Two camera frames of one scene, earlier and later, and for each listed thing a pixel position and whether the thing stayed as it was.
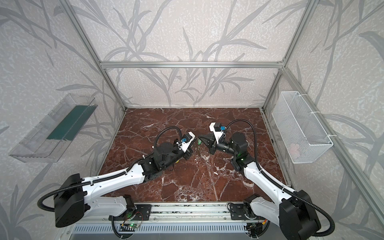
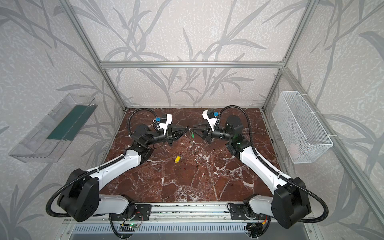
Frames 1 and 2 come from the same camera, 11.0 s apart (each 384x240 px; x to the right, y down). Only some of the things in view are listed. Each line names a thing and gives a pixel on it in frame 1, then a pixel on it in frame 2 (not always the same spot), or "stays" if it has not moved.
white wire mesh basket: x=302 y=138 stays
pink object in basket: x=294 y=150 stays
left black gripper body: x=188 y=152 → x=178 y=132
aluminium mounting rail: x=191 y=213 stays
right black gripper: x=210 y=143 → x=208 y=134
